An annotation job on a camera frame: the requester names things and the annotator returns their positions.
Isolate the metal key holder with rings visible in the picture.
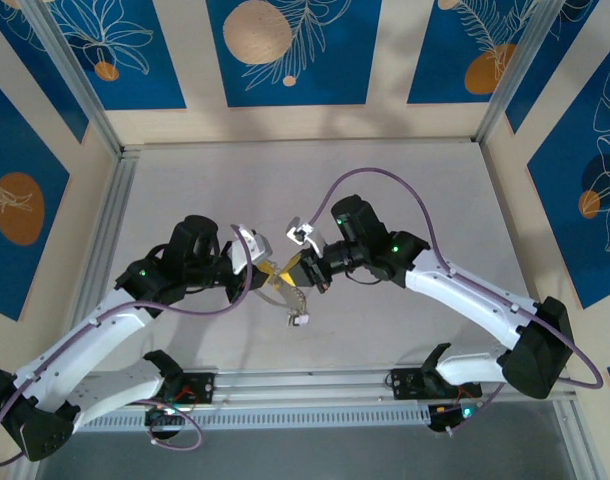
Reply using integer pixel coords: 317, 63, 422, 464
257, 259, 311, 321

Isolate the black base controller box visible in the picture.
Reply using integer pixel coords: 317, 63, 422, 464
143, 403, 187, 442
427, 399, 481, 435

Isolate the aluminium side rail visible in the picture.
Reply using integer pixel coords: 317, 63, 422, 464
79, 149, 139, 366

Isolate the aluminium front rail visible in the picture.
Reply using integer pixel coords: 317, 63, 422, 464
84, 368, 576, 407

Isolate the grey slotted cable duct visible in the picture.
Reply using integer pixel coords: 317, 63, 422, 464
77, 403, 432, 432

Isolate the aluminium frame post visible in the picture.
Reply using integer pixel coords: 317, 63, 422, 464
12, 457, 54, 480
23, 0, 125, 157
552, 397, 604, 480
476, 0, 559, 145

